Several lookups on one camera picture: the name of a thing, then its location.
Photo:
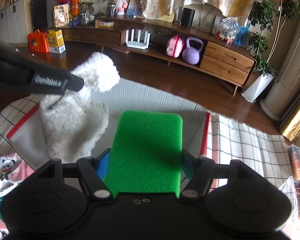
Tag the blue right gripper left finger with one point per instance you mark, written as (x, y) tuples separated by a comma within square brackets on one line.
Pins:
[(102, 165)]

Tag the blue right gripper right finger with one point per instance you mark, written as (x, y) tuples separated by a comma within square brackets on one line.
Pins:
[(187, 164)]

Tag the green sponge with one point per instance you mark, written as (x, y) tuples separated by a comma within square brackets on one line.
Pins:
[(145, 155)]

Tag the white fluffy cloth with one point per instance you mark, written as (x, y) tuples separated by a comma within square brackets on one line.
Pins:
[(72, 123)]

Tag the printed wrapper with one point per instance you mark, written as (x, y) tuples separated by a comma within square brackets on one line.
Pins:
[(11, 173)]

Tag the orange gift box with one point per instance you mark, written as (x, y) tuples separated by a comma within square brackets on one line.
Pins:
[(37, 42)]

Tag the checked white tablecloth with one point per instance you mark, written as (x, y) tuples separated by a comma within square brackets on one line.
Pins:
[(226, 140)]

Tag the yellow carton box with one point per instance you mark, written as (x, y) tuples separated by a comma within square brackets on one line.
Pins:
[(55, 41)]

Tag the black mini fridge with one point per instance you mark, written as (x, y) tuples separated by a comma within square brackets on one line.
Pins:
[(42, 14)]

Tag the red cardboard box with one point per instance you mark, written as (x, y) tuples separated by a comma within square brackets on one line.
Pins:
[(27, 139)]

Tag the printed snack box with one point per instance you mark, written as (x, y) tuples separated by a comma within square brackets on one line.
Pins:
[(61, 15)]

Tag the purple kettlebell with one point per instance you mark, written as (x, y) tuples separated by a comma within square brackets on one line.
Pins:
[(190, 54)]

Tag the yellow curtain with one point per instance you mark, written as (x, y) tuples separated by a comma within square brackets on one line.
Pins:
[(292, 126)]

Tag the wooden tv cabinet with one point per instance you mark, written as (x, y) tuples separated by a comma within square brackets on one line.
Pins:
[(227, 62)]

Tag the pink small bag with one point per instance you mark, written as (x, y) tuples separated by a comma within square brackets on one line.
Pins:
[(175, 46)]

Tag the white wifi router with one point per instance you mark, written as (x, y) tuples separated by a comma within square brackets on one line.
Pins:
[(136, 40)]

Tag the blue plastic bottle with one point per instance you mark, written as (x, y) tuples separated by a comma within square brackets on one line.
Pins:
[(241, 37)]

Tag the plastic bag of snacks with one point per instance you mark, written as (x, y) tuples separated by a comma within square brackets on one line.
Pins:
[(227, 29)]

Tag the black cylindrical speaker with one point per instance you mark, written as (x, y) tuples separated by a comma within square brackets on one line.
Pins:
[(187, 17)]

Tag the tall potted plant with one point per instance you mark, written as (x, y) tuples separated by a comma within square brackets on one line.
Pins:
[(266, 21)]

